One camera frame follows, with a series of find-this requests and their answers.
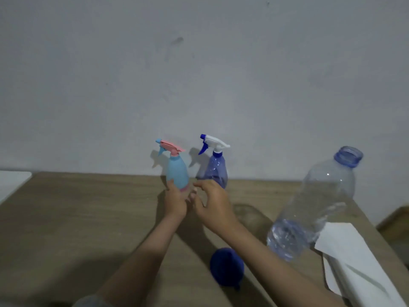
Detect person's left hand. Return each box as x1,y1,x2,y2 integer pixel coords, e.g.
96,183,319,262
164,179,197,220

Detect person's right hand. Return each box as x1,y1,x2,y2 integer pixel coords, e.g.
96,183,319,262
191,179,239,237

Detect light blue spray bottle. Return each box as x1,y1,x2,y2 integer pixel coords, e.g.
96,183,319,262
165,155,190,192

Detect dark blue spray bottle body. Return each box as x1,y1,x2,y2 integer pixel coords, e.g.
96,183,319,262
195,151,228,190

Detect blue plastic funnel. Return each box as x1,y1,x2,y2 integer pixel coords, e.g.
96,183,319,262
209,247,245,290

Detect pink spray trigger head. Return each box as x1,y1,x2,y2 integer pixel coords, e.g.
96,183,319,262
155,138,186,157

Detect white blue trigger sprayer head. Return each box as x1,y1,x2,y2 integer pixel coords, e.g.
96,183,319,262
198,134,230,157

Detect clear plastic water bottle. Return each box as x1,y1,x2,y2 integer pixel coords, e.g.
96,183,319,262
267,146,364,262

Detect person's right forearm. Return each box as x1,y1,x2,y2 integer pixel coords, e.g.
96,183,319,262
223,223,346,307

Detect person's left forearm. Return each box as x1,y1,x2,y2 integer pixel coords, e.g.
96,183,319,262
95,214,187,307

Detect person's grey left sleeve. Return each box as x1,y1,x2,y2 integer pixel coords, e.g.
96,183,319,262
72,295,106,307

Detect white paper towels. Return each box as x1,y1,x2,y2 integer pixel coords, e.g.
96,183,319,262
314,223,408,307

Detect white cabinet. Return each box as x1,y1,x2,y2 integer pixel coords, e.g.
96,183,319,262
0,171,32,205

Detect light wooden stool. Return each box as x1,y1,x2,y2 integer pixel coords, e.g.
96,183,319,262
377,206,409,253

